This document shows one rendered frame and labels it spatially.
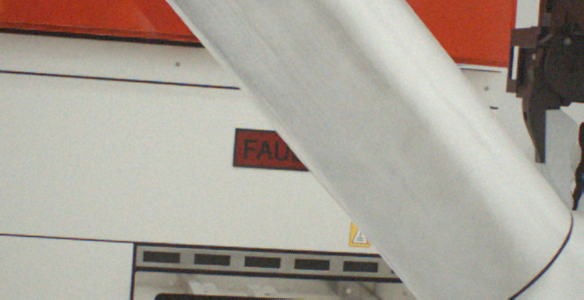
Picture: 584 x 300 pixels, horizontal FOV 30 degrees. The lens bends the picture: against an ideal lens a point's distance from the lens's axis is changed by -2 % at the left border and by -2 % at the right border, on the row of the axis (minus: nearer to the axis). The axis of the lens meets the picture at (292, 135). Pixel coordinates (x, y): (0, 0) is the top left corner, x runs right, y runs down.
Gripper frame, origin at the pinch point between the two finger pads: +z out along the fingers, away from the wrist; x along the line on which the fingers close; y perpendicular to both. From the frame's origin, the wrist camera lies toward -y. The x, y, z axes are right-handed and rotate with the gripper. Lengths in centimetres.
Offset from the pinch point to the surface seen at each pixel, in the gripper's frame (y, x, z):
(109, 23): 54, 35, -13
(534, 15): 207, -79, -31
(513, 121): 207, -76, -1
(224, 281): 57, 18, 17
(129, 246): 59, 30, 14
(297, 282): 57, 9, 17
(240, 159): 58, 18, 2
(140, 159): 59, 30, 3
